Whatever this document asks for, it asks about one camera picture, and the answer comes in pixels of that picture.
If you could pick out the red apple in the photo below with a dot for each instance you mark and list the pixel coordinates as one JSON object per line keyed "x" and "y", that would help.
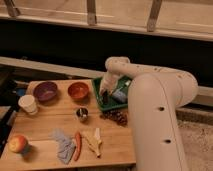
{"x": 17, "y": 144}

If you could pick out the light blue sponge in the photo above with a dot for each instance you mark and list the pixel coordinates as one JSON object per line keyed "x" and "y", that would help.
{"x": 119, "y": 96}

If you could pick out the red orange bowl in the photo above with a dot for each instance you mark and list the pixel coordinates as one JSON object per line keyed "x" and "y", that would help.
{"x": 78, "y": 90}

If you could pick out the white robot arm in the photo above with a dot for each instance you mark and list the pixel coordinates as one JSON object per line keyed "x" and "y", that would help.
{"x": 153, "y": 97}

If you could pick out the grey blue cloth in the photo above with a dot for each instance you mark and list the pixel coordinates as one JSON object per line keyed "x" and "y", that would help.
{"x": 66, "y": 146}

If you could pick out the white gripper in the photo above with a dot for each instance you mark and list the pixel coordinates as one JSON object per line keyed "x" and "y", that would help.
{"x": 108, "y": 83}

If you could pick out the black handled brush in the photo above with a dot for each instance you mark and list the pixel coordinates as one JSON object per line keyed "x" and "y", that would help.
{"x": 105, "y": 98}

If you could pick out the purple bowl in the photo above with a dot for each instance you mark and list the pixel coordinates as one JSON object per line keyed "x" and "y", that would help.
{"x": 45, "y": 91}

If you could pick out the white paper cup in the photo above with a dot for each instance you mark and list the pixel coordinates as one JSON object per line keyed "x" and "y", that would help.
{"x": 28, "y": 104}

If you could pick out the dark red grapes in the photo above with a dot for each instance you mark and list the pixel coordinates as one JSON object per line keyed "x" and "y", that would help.
{"x": 117, "y": 116}

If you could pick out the green plastic tray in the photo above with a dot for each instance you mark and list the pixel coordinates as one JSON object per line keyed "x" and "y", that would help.
{"x": 123, "y": 84}

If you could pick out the orange carrot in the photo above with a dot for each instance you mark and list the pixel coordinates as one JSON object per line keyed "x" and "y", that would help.
{"x": 78, "y": 141}

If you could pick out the small metal cup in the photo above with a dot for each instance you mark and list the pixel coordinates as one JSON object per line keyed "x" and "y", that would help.
{"x": 82, "y": 114}

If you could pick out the wooden table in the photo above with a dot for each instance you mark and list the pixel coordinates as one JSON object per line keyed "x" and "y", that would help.
{"x": 116, "y": 148}

